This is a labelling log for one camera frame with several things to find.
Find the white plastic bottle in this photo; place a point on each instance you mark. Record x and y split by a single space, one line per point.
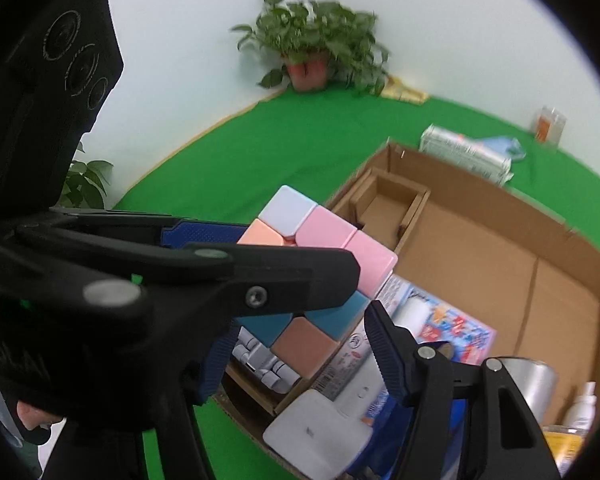
580 410

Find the yellow cloth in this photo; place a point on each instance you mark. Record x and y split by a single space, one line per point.
405 91

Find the small glass jar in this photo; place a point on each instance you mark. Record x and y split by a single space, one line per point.
549 127

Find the large leafy plant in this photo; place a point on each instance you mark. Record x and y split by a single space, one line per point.
87 180

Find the silver metal can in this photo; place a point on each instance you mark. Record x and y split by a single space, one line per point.
535 385

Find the white handheld fan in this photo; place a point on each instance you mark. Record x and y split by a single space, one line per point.
315 435

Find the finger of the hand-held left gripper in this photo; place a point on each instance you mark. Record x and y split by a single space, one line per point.
290 280
205 232

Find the person's left hand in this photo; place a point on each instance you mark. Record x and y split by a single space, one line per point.
34 419

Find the small potted plant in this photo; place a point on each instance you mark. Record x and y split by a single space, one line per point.
310 72

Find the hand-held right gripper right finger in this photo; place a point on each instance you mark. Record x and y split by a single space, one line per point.
387 355

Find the pastel puzzle cube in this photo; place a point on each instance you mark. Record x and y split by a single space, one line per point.
325 230

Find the yellow tape roll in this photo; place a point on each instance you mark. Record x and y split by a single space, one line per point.
565 447

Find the colourful printed flat box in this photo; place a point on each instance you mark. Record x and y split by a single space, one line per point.
450 327

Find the blue plastic bag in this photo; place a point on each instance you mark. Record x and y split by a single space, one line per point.
507 146

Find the brown cardboard box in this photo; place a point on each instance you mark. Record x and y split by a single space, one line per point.
480 260

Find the green tablecloth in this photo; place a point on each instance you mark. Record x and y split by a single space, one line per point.
205 160

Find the white wrapped package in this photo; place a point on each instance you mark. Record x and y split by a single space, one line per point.
460 152

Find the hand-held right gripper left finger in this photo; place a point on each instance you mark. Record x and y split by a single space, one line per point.
212 370

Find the person's left forearm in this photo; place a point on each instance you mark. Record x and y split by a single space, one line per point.
5 440

